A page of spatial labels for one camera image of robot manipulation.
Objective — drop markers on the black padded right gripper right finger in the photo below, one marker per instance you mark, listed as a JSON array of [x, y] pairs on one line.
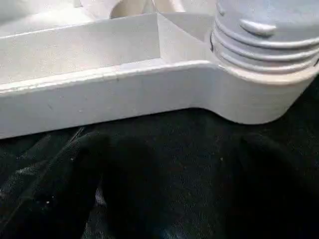
[[281, 194]]

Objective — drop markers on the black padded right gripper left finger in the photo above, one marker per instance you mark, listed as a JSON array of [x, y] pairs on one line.
[[49, 194]]

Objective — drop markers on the white plastic table top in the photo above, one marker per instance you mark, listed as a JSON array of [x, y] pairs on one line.
[[124, 87]]

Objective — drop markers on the white plastic table leg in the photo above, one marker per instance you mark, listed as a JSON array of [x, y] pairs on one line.
[[269, 37]]

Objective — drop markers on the black padded mat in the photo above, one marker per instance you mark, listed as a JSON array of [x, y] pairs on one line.
[[174, 161]]

